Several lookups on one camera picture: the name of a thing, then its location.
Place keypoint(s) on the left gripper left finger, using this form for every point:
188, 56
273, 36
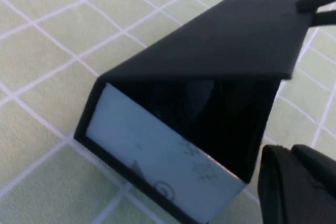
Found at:
283, 195

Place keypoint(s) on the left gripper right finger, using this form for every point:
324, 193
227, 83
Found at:
317, 166

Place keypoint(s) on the green white-grid tablecloth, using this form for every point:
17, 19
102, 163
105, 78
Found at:
52, 37

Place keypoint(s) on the black printed glasses case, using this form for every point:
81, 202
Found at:
210, 37

